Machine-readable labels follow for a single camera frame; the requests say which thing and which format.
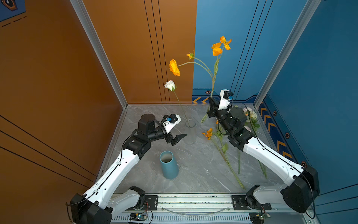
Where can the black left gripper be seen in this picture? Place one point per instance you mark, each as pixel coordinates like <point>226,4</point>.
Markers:
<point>168,138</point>

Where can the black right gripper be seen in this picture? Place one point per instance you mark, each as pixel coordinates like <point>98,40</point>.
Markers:
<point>213,109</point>

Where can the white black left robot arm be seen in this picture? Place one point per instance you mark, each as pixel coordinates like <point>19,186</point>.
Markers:
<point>97,205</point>

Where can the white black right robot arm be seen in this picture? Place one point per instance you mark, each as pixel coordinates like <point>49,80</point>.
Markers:
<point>300,184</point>

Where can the clear ribbed glass vase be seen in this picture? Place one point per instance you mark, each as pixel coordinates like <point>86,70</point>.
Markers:
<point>191,131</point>

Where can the teal ceramic cylinder vase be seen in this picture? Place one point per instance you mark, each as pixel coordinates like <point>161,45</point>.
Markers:
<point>169,165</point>

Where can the mixed flower bunch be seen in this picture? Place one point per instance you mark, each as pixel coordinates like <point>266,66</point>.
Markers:
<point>251,124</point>

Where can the left green circuit board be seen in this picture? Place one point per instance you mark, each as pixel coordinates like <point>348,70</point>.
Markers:
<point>137,218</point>

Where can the green circuit board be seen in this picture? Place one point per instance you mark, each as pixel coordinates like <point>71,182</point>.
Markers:
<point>259,218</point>
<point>137,218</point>

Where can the right green circuit board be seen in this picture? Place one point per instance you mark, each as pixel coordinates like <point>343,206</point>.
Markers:
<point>259,218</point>

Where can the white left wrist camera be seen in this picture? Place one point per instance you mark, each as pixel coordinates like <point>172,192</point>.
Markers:
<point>168,126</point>

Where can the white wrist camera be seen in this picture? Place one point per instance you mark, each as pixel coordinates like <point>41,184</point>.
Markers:
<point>226,97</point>
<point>168,126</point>

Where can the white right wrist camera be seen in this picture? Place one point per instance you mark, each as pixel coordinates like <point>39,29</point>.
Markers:
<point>226,97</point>

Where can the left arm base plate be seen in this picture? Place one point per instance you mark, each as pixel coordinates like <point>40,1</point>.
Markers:
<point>151,201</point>

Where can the aluminium front rail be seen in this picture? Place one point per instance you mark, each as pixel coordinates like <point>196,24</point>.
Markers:
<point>206,203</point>

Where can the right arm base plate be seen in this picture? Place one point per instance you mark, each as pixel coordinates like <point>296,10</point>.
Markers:
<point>243,202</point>

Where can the right aluminium corner post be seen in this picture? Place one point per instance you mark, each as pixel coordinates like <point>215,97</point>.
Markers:
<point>295,34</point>

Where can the aluminium corner post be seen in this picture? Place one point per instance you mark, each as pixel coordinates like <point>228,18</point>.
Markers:
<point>94,39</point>
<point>295,34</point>

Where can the left aluminium corner post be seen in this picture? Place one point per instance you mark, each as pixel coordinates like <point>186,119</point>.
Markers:
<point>94,39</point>

